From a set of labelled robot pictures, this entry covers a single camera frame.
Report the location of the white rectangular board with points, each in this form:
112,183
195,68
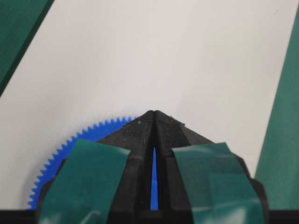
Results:
149,70

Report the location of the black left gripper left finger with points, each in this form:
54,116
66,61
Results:
100,182

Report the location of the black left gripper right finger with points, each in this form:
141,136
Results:
201,182

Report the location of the large blue gear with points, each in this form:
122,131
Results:
95,133

